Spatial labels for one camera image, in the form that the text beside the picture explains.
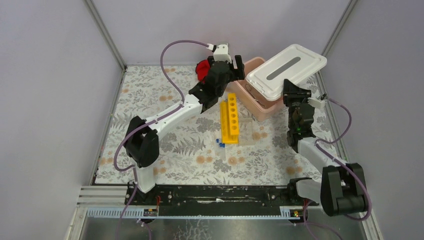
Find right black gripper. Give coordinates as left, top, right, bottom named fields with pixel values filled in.
left=283, top=79, right=312, bottom=131

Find pink plastic storage box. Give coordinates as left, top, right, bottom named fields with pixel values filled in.
left=228, top=56, right=286, bottom=122

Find white plastic box lid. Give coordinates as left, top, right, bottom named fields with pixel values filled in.
left=245, top=44, right=327, bottom=102

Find metal forceps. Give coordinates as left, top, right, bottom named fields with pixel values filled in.
left=244, top=83, right=266, bottom=108

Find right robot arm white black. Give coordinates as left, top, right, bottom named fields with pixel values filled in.
left=282, top=79, right=372, bottom=221

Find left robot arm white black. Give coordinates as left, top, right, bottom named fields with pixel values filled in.
left=123, top=55, right=246, bottom=206

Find red cloth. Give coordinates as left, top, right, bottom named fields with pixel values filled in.
left=195, top=59, right=214, bottom=83

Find yellow test tube rack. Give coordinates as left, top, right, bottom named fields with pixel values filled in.
left=219, top=93, right=240, bottom=144

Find clear plastic container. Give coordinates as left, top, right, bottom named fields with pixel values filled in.
left=238, top=118, right=255, bottom=147

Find clear tube blue cap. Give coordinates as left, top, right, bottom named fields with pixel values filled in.
left=215, top=138, right=226, bottom=162
left=218, top=142, right=226, bottom=161

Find floral table mat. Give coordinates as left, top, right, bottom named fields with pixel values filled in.
left=94, top=66, right=321, bottom=185

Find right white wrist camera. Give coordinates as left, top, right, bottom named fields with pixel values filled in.
left=307, top=93, right=328, bottom=109

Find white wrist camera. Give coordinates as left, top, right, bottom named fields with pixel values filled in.
left=307, top=93, right=328, bottom=109
left=207, top=42, right=232, bottom=63

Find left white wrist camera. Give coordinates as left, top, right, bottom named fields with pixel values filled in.
left=207, top=42, right=232, bottom=63

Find white slotted cable duct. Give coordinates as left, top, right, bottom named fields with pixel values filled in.
left=86, top=207, right=303, bottom=221

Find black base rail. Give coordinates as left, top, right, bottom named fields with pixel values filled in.
left=124, top=183, right=307, bottom=215

